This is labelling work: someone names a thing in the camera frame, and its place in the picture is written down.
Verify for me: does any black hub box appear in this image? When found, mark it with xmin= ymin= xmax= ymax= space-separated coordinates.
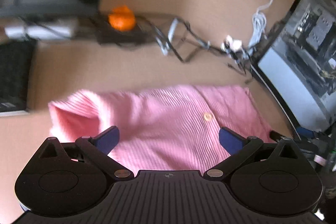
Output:
xmin=94 ymin=26 xmax=152 ymax=46

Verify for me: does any white power adapter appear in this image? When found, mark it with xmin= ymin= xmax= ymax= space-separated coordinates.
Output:
xmin=5 ymin=20 xmax=79 ymax=40

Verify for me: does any pink ribbed knit garment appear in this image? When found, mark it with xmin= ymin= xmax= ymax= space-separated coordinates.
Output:
xmin=49 ymin=85 xmax=271 ymax=173

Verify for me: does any black keyboard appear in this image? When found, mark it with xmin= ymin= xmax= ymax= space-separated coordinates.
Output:
xmin=0 ymin=39 xmax=37 ymax=116

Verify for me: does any black cable bundle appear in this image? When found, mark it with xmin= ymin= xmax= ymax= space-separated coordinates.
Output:
xmin=89 ymin=12 xmax=255 ymax=84

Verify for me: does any white plug and cable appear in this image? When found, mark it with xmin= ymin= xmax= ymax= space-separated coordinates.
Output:
xmin=248 ymin=0 xmax=279 ymax=49

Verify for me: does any open computer case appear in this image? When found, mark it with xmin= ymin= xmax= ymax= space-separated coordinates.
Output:
xmin=252 ymin=0 xmax=335 ymax=131

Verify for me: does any orange round object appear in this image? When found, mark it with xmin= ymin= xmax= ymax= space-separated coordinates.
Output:
xmin=108 ymin=5 xmax=136 ymax=32

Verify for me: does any white connector cluster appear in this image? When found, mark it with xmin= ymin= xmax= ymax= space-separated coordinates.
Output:
xmin=220 ymin=35 xmax=249 ymax=60

